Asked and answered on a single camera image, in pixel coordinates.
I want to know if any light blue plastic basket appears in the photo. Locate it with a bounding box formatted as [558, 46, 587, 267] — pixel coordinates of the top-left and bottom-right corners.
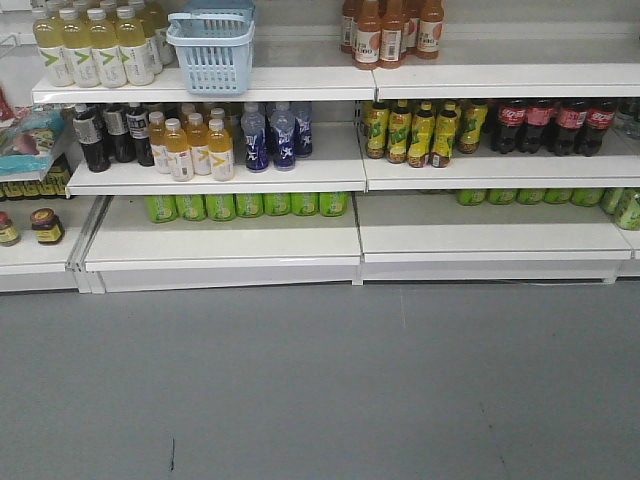
[167, 1, 255, 96]

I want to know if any white shelf board middle left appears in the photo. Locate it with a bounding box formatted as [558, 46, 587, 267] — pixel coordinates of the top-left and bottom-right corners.
[67, 159, 366, 196]

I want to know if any blue sports drink bottle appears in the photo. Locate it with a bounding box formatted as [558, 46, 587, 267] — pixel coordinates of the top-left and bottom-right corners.
[241, 102, 269, 173]
[270, 101, 296, 171]

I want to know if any yellow lemon tea bottle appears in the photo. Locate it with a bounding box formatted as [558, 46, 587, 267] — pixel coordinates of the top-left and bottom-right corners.
[366, 101, 390, 159]
[387, 99, 412, 164]
[407, 100, 435, 168]
[429, 100, 457, 168]

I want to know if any yellow drink bottle white label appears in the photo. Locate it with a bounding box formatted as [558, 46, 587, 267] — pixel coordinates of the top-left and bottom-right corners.
[187, 113, 211, 175]
[207, 119, 234, 181]
[164, 118, 195, 182]

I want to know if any white shelf board upper left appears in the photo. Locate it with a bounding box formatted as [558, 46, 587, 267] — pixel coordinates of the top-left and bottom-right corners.
[32, 66, 376, 104]

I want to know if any orange juice bottle white label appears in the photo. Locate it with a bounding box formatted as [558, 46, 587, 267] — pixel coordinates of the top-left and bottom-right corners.
[416, 0, 444, 60]
[379, 0, 405, 69]
[354, 0, 381, 70]

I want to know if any dark tea bottle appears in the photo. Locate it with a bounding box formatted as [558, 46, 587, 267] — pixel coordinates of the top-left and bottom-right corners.
[72, 103, 110, 173]
[103, 104, 135, 163]
[125, 102, 154, 167]

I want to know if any dark cola bottle red label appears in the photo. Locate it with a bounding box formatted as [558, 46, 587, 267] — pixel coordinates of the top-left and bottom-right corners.
[547, 98, 589, 156]
[517, 98, 554, 154]
[490, 98, 527, 154]
[574, 98, 618, 157]

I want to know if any pale green drink bottle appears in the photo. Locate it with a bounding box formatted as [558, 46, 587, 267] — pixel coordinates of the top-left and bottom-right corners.
[32, 7, 74, 87]
[116, 6, 154, 86]
[59, 8, 100, 88]
[87, 8, 127, 88]

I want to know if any red lid sauce jar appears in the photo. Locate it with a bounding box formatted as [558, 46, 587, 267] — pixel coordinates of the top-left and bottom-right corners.
[30, 208, 65, 246]

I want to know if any white shelf board upper right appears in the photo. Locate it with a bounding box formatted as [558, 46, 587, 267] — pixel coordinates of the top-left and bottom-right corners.
[373, 63, 639, 99]

